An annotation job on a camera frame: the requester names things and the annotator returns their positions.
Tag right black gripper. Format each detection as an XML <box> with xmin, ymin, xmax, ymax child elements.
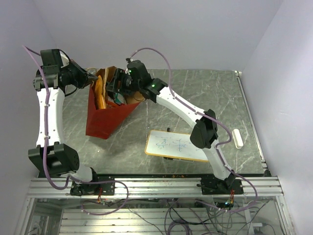
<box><xmin>106</xmin><ymin>69</ymin><xmax>141</xmax><ymax>96</ymax></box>

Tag orange striped snack packet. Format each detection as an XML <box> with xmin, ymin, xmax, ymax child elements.
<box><xmin>93</xmin><ymin>75</ymin><xmax>106</xmax><ymax>110</ymax></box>

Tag red paper bag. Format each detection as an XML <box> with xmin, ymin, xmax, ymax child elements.
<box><xmin>86</xmin><ymin>69</ymin><xmax>144</xmax><ymax>139</ymax></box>

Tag teal Fox's candy packet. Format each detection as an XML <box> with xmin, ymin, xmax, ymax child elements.
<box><xmin>113</xmin><ymin>93</ymin><xmax>127</xmax><ymax>106</ymax></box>

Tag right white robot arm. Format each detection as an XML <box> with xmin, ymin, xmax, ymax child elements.
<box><xmin>106</xmin><ymin>60</ymin><xmax>236</xmax><ymax>194</ymax></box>

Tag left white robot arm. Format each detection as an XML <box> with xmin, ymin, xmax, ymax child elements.
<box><xmin>28</xmin><ymin>49</ymin><xmax>100</xmax><ymax>194</ymax></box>

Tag orange Fox's candy packet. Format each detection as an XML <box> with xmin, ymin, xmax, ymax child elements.
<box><xmin>106</xmin><ymin>100</ymin><xmax>120</xmax><ymax>108</ymax></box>

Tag white whiteboard eraser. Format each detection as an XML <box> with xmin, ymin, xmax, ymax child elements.
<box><xmin>232</xmin><ymin>129</ymin><xmax>244</xmax><ymax>149</ymax></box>

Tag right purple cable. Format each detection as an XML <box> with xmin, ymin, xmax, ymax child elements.
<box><xmin>129</xmin><ymin>47</ymin><xmax>259</xmax><ymax>213</ymax></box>

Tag purple cable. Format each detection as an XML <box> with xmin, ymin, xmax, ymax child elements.
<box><xmin>22</xmin><ymin>45</ymin><xmax>130</xmax><ymax>216</ymax></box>
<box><xmin>129</xmin><ymin>47</ymin><xmax>259</xmax><ymax>213</ymax></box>

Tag small whiteboard orange frame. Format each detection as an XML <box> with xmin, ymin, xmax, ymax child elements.
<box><xmin>145</xmin><ymin>130</ymin><xmax>208</xmax><ymax>162</ymax></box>

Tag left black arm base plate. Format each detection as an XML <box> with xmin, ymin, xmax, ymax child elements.
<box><xmin>70</xmin><ymin>177</ymin><xmax>115</xmax><ymax>196</ymax></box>

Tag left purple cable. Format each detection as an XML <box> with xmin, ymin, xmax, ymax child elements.
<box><xmin>22</xmin><ymin>45</ymin><xmax>130</xmax><ymax>216</ymax></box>

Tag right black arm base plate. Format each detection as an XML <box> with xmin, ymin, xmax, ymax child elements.
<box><xmin>197</xmin><ymin>178</ymin><xmax>244</xmax><ymax>195</ymax></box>

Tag aluminium rail frame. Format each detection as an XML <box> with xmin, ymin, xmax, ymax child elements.
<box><xmin>26</xmin><ymin>177</ymin><xmax>284</xmax><ymax>199</ymax></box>

